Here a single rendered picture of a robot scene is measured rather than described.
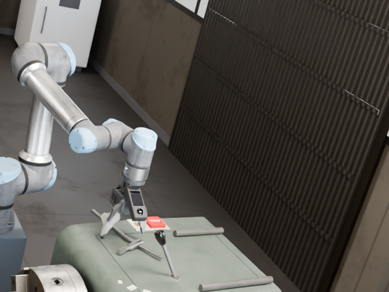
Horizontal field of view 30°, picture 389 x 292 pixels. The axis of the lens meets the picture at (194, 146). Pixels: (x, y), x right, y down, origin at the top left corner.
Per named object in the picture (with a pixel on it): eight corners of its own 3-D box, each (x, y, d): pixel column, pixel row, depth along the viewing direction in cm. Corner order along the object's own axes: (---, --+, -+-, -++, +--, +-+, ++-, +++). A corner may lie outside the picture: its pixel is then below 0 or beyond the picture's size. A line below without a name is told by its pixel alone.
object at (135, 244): (120, 256, 222) (142, 246, 232) (122, 250, 221) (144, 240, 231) (115, 253, 223) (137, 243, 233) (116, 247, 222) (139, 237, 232)
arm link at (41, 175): (1, 188, 255) (24, 37, 239) (35, 182, 267) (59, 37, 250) (22, 201, 249) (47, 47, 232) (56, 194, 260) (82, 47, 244)
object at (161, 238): (161, 241, 217) (165, 227, 215) (166, 246, 214) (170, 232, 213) (149, 241, 214) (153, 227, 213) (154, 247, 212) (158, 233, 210)
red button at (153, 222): (156, 221, 253) (158, 215, 252) (165, 229, 248) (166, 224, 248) (142, 221, 249) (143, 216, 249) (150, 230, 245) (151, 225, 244)
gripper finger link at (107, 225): (95, 228, 229) (115, 207, 230) (103, 237, 225) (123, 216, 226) (89, 223, 227) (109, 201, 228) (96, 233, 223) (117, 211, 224)
